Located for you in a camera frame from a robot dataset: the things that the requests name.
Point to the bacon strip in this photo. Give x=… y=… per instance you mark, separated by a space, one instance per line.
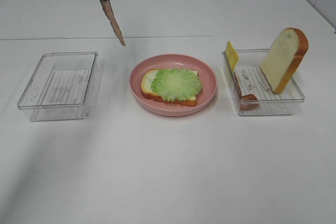
x=246 y=102
x=108 y=11

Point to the bread slice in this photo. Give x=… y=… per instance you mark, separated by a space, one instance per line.
x=284 y=57
x=149 y=94

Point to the green lettuce leaf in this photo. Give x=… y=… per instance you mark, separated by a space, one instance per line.
x=176 y=84

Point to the left clear plastic container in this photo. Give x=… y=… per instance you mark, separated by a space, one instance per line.
x=63 y=86

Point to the clear plastic container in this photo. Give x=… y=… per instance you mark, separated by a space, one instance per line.
x=63 y=86
x=252 y=80

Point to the pink round plate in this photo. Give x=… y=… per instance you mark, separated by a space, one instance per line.
x=170 y=61

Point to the yellow cheese slice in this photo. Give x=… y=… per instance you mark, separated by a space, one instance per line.
x=231 y=56

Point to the right clear plastic container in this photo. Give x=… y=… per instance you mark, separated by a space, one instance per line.
x=252 y=80

